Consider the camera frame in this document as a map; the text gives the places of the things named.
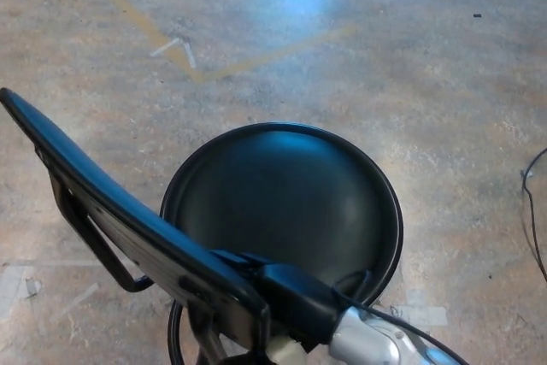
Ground thin black floor cable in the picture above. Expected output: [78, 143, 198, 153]
[521, 152, 547, 281]

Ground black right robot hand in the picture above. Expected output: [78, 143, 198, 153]
[212, 249, 349, 347]

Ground black chair base ring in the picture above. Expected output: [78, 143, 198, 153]
[167, 299, 196, 365]

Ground grey rectangular tape patch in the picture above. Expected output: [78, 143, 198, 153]
[390, 304, 449, 327]

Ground round black chair seat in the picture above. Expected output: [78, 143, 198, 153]
[159, 121, 404, 305]

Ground large worn clear tape patch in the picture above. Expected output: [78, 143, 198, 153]
[0, 259, 104, 320]

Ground short white tape strip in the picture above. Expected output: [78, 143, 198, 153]
[182, 39, 198, 70]

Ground long white tape strip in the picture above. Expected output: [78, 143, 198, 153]
[150, 37, 181, 58]

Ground worn diagonal tape strip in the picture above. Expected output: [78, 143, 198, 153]
[45, 281, 101, 322]

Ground black metal backrest bracket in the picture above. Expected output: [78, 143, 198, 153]
[187, 309, 230, 365]
[48, 175, 154, 294]

